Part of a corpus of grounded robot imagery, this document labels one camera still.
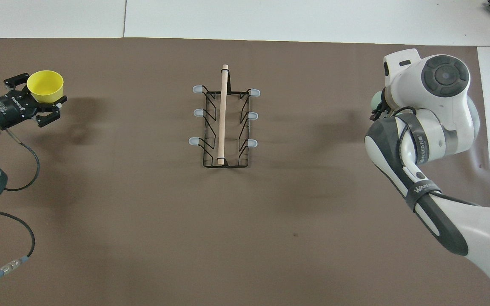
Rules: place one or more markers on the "pale green plastic cup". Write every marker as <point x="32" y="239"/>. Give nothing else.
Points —
<point x="376" y="102"/>

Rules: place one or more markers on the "yellow plastic cup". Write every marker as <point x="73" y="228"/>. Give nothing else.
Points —
<point x="45" y="83"/>

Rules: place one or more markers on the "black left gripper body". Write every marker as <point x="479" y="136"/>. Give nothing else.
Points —
<point x="13" y="108"/>

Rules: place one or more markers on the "brown table mat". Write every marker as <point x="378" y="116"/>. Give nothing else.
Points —
<point x="143" y="212"/>

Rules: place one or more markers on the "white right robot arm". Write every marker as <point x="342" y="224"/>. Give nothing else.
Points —
<point x="440" y="93"/>

